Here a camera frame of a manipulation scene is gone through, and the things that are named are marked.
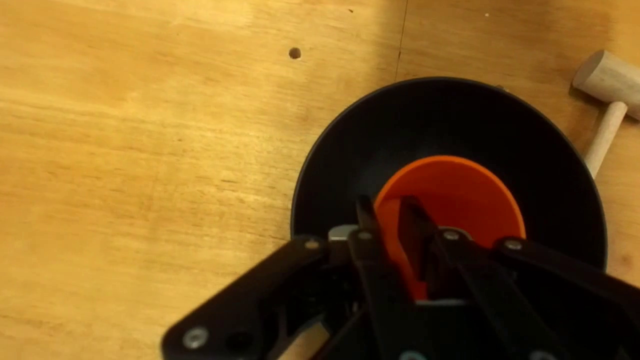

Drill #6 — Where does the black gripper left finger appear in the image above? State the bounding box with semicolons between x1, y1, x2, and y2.
161;193;429;360

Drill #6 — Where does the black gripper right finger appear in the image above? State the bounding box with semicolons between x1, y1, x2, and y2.
399;195;640;360

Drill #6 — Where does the orange plastic cup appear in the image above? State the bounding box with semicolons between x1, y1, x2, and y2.
372;154;529;304

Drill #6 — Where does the black bowl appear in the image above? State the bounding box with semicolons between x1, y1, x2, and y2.
288;75;610;276

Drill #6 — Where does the small wooden mallet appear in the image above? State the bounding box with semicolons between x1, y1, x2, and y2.
570;48;640;179

